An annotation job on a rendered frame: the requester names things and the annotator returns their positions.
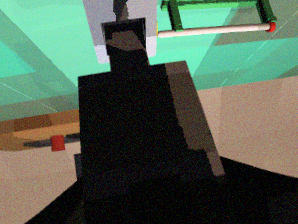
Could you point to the grey pin with red cap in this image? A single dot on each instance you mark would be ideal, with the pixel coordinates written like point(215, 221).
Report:
point(268, 27)

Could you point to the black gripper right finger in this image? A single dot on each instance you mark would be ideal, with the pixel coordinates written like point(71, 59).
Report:
point(262, 196)

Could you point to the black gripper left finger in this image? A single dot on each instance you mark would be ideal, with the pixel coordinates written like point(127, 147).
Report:
point(67, 208)

